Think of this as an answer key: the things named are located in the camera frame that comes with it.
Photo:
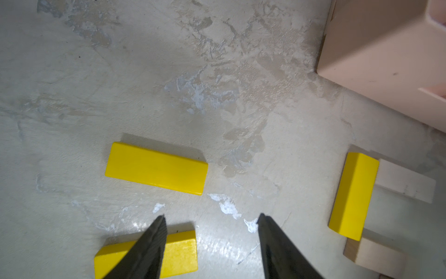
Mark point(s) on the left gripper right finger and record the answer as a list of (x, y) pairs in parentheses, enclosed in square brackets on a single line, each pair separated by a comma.
[(280, 257)]

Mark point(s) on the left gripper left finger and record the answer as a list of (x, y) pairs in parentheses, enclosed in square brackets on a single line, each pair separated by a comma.
[(144, 259)]

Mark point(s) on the yellow block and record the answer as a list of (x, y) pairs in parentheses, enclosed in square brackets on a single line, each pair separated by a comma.
[(140, 165), (180, 255), (354, 195)]

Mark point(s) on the natural wood block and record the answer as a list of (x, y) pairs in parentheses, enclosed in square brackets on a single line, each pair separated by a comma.
[(404, 181), (376, 257)]

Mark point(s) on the pink desk file organizer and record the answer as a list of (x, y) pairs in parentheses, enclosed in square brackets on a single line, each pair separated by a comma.
[(393, 52)]

